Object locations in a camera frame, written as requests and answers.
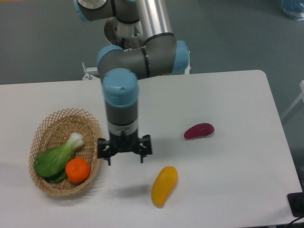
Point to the blue plastic bag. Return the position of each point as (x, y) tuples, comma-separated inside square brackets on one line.
[(293, 9)]

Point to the white frame at right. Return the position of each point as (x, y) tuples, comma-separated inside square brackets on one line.
[(294, 107)]

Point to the yellow toy mango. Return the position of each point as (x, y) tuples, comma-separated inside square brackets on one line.
[(163, 185)]

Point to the orange toy orange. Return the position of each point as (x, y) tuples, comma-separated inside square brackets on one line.
[(77, 170)]

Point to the black device at edge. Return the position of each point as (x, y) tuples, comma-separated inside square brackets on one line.
[(296, 203)]

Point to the green toy bok choy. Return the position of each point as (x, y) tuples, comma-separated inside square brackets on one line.
[(50, 165)]

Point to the woven wicker basket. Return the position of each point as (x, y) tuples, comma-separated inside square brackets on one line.
[(55, 130)]

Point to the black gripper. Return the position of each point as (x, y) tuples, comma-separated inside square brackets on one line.
[(121, 142)]

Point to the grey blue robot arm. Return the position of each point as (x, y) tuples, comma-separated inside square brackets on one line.
[(120, 86)]

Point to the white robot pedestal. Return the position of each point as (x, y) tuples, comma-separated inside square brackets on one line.
[(90, 71)]

